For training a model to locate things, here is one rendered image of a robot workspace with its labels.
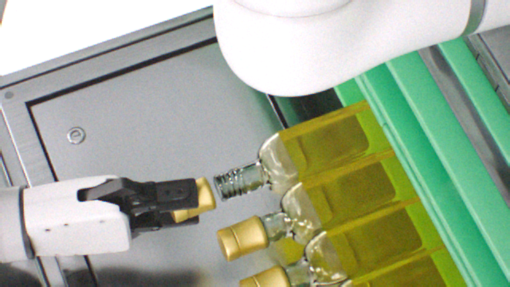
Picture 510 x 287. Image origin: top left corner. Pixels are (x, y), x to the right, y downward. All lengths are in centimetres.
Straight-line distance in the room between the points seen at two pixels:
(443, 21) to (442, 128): 33
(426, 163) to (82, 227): 34
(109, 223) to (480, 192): 35
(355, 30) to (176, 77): 67
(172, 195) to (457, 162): 28
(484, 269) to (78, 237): 40
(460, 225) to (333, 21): 45
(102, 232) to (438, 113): 35
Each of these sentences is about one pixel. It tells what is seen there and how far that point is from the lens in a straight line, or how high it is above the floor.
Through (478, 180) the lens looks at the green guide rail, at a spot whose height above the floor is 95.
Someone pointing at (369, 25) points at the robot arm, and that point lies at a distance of 65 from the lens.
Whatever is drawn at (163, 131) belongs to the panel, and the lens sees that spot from 126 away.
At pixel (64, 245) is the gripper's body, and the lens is 107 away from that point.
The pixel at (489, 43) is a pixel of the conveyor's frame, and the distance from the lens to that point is 102.
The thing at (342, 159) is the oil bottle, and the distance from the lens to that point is 108.
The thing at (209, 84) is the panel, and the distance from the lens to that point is 129.
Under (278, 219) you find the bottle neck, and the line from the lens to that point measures 106.
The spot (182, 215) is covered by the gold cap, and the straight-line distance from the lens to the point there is 107.
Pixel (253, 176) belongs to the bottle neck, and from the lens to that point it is 108.
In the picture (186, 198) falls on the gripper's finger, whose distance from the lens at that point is 105.
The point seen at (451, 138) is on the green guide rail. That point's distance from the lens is 98.
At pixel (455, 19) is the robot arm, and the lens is 67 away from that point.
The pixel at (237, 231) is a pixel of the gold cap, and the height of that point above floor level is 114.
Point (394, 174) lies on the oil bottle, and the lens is 108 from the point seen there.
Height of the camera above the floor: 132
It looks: 12 degrees down
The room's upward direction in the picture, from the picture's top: 110 degrees counter-clockwise
